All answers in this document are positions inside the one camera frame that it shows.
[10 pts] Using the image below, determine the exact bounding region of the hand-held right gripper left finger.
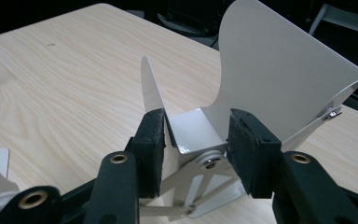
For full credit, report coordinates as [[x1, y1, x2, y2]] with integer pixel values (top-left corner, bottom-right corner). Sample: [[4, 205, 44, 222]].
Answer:
[[83, 107, 166, 224]]

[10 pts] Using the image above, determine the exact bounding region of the black folding chair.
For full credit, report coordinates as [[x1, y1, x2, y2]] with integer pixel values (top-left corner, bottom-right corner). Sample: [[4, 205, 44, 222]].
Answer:
[[309, 3, 358, 36]]

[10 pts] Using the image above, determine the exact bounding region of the white expandable metal rack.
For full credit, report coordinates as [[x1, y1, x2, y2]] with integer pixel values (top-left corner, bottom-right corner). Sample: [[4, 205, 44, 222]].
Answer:
[[0, 0, 358, 222]]

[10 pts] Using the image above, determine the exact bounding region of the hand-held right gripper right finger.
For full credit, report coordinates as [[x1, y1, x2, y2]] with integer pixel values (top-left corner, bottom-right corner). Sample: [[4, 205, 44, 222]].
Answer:
[[227, 107, 358, 224]]

